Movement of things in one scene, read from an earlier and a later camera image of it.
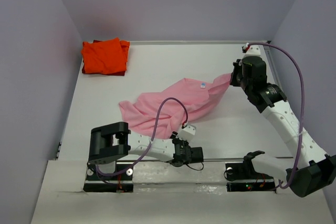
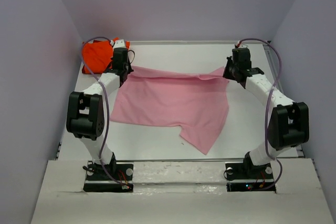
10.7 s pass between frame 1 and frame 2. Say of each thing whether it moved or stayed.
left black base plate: stayed
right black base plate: stayed
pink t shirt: moved
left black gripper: moved
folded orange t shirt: stayed
